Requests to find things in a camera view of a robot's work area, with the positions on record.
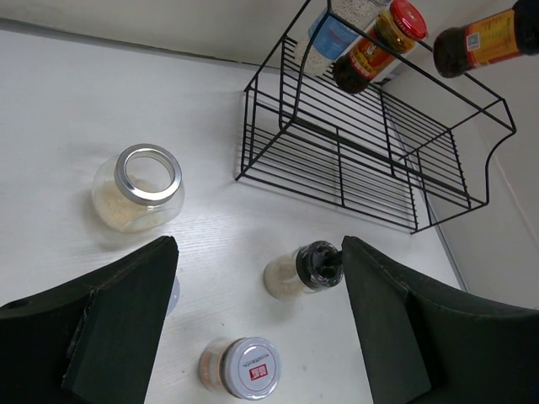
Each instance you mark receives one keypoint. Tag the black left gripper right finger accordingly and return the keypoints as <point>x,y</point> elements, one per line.
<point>423,341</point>

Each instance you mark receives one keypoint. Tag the black wire rack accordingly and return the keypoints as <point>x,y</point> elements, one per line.
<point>412,152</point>

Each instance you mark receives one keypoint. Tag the white-lid spice jar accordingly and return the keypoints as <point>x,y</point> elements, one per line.
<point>174,296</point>
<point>245,368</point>

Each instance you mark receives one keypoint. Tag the red-lid dark sauce jar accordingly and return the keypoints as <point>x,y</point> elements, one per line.
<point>395,32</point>

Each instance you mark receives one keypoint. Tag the white-lid spice jar far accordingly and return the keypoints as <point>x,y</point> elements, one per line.
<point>174,296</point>

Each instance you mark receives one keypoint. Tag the red-lid orange-label sauce jar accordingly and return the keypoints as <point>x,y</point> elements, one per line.
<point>500,37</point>

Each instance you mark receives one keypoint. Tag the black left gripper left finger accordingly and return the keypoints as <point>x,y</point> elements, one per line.
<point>93,339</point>

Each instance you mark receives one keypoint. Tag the blue-label jar silver lid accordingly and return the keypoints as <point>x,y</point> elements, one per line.
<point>328,38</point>

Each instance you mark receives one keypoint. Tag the white-lid spice jar near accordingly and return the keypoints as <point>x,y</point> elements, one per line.
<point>245,368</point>

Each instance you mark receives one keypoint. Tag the round glass jar silver rim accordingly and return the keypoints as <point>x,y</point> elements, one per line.
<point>139,189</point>

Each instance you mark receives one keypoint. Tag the black-cap grinder bottle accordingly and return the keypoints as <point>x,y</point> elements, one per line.
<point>309,269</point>

